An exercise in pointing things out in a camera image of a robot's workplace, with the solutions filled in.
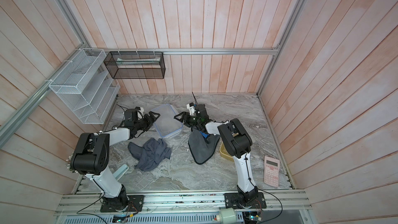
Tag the clear lunch box blue rim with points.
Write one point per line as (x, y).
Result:
(166, 125)

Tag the black mesh basket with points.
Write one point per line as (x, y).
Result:
(135, 64)

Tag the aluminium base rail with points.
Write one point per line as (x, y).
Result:
(182, 207)

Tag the white cylinder device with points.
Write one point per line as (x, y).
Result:
(226, 216)

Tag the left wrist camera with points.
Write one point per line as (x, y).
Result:
(140, 110)

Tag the white wire mesh shelf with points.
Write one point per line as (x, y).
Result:
(86, 90)

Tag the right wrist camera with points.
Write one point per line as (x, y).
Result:
(192, 109)

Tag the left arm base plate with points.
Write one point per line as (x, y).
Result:
(121, 204)

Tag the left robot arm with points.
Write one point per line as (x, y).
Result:
(91, 155)

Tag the dark grey cloth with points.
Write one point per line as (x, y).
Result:
(150, 155)

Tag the red cup of pencils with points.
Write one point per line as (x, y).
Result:
(68, 164)

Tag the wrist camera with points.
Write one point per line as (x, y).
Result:
(140, 110)
(192, 109)

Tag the pale green case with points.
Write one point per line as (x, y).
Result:
(120, 171)

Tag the pink calculator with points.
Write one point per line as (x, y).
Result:
(271, 171)

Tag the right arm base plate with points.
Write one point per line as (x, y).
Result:
(238, 201)

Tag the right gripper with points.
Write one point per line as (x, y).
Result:
(185, 114)

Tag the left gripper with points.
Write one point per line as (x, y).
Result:
(153, 119)

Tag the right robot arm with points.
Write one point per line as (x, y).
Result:
(238, 144)

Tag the yellow lunch box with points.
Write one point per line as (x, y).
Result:
(224, 154)

